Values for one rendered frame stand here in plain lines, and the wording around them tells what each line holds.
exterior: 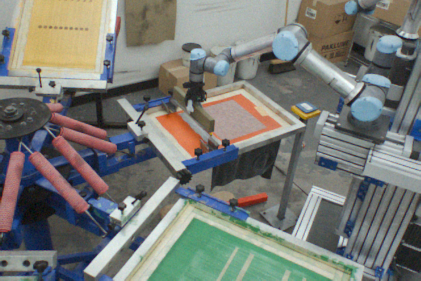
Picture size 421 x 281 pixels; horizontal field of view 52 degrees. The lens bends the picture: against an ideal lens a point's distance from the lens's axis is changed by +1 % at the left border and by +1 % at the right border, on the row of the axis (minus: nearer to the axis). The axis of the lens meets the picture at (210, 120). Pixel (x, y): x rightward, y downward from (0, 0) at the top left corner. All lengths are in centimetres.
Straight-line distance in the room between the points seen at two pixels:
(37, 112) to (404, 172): 158
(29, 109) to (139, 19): 241
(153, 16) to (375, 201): 269
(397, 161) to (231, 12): 315
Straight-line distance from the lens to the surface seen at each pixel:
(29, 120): 188
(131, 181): 348
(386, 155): 210
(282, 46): 186
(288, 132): 242
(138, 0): 415
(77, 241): 311
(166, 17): 437
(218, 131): 239
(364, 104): 187
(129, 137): 217
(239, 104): 265
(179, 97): 237
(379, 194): 252
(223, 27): 486
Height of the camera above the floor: 233
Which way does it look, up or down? 34 degrees down
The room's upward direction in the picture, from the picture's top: 5 degrees clockwise
